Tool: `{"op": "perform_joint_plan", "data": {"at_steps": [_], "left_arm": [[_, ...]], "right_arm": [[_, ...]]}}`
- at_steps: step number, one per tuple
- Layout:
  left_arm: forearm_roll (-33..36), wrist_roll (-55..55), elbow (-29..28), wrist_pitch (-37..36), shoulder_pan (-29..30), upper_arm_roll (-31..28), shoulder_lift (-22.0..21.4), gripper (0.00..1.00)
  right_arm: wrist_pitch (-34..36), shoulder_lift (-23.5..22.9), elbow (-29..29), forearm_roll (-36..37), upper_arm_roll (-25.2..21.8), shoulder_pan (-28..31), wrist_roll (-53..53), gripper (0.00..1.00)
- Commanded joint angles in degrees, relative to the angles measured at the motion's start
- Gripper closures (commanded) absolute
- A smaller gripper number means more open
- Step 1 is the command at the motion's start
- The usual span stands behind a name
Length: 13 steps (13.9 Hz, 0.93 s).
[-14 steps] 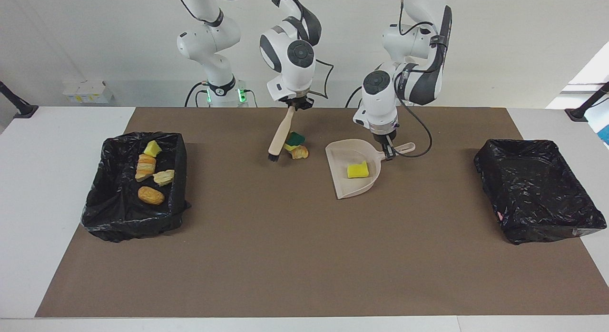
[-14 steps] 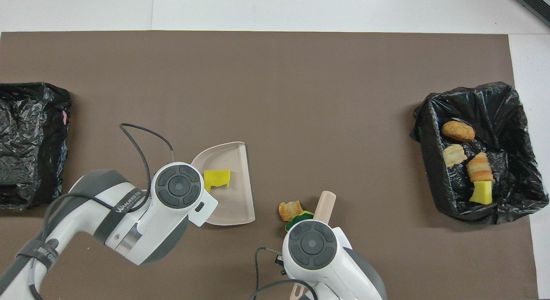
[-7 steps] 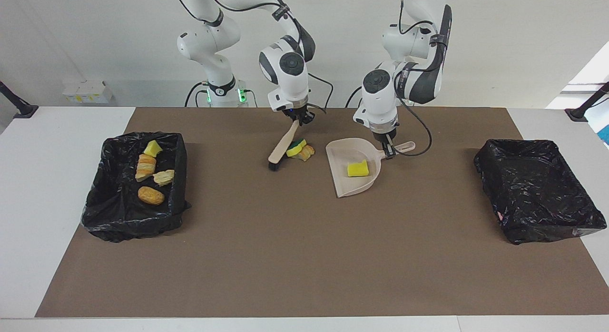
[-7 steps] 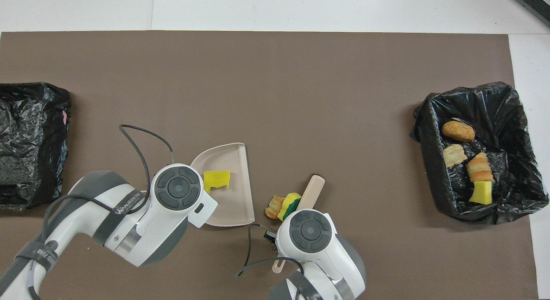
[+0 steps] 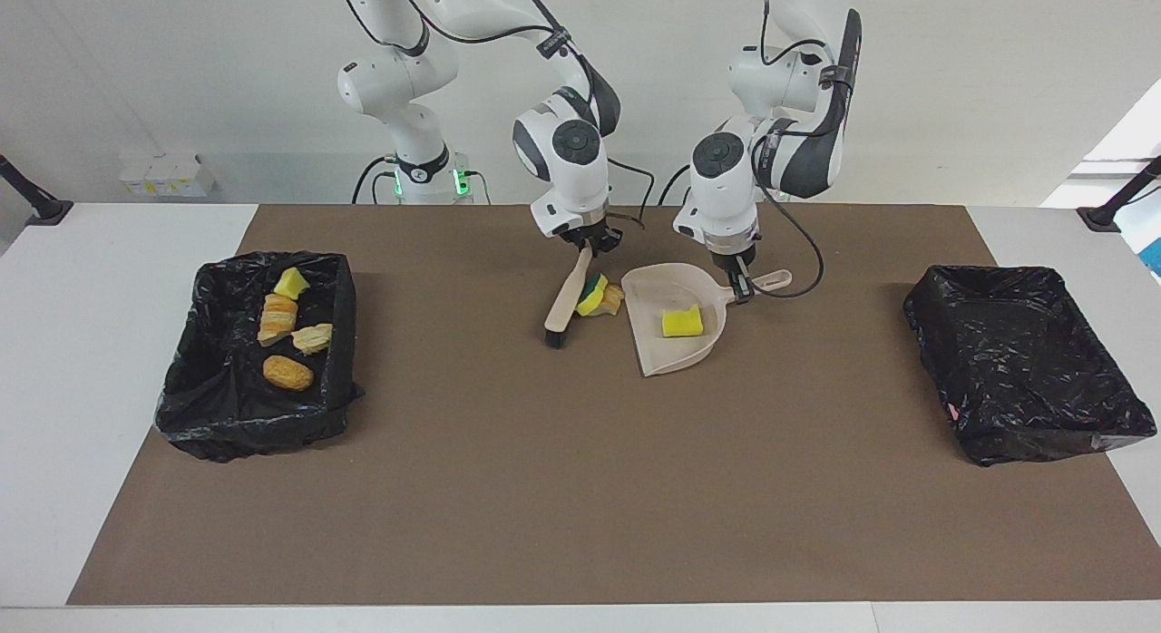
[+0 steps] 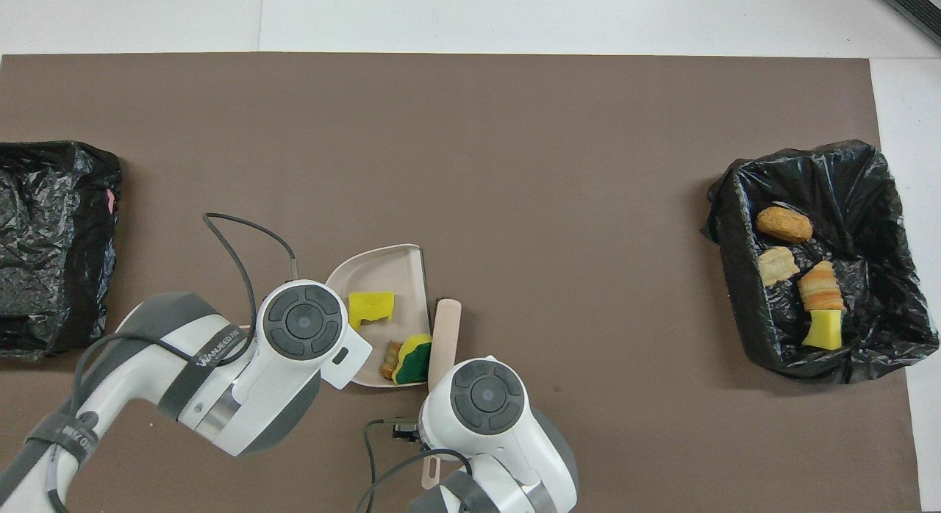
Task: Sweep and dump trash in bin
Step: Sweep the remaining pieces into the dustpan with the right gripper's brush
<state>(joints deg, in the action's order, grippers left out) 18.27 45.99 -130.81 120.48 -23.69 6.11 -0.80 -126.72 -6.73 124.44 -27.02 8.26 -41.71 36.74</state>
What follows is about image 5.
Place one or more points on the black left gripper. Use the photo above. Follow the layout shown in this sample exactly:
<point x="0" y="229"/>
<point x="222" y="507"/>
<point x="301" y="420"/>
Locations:
<point x="738" y="259"/>

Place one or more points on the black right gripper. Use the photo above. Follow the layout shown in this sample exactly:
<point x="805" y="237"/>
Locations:
<point x="599" y="239"/>

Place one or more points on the green and yellow sponge piece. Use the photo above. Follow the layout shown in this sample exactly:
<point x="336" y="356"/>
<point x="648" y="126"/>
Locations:
<point x="591" y="296"/>

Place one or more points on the beige hand brush black bristles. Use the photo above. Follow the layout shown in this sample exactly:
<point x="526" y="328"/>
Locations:
<point x="567" y="297"/>

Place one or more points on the twisted orange croissant piece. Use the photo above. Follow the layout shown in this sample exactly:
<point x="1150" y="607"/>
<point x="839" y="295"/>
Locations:
<point x="616" y="300"/>

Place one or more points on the notched yellow sponge piece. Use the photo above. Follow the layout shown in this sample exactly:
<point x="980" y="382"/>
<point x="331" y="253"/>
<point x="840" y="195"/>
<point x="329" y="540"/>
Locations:
<point x="682" y="322"/>

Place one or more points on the beige plastic dustpan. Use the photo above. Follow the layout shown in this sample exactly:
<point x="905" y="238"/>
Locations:
<point x="662" y="354"/>

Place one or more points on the short striped pastry piece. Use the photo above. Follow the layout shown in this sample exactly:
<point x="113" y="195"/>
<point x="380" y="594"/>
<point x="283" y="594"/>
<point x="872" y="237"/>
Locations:
<point x="313" y="337"/>

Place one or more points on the yellow sponge wedge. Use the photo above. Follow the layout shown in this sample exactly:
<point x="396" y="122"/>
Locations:
<point x="290" y="282"/>

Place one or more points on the long striped pastry piece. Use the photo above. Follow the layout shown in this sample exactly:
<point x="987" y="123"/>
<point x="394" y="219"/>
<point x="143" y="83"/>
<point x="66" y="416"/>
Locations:
<point x="278" y="317"/>

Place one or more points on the brown bread roll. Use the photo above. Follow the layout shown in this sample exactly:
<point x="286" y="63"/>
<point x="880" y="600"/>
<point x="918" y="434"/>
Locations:
<point x="288" y="373"/>

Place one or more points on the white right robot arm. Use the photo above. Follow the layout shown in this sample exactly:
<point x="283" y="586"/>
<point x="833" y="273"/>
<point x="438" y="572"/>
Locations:
<point x="571" y="180"/>

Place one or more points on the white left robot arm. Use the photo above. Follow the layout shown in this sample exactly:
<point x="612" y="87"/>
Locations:
<point x="726" y="189"/>

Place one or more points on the black bag bin pink tag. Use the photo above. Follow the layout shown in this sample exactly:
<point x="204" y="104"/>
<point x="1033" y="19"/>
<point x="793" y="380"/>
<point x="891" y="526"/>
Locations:
<point x="1016" y="361"/>

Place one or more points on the black bag lined bin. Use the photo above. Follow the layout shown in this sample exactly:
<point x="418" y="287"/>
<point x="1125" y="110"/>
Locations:
<point x="209" y="406"/>

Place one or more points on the brown table mat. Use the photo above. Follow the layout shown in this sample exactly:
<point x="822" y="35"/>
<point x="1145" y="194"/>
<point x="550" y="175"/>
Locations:
<point x="580" y="524"/>

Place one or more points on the blue object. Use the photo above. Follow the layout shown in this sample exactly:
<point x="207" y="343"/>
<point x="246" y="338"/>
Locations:
<point x="1155" y="257"/>

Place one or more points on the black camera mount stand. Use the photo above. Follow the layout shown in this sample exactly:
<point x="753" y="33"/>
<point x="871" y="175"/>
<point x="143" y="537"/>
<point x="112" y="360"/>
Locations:
<point x="45" y="211"/>
<point x="1102" y="218"/>

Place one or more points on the white wall socket box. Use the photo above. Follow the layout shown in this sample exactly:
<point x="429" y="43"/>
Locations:
<point x="168" y="175"/>

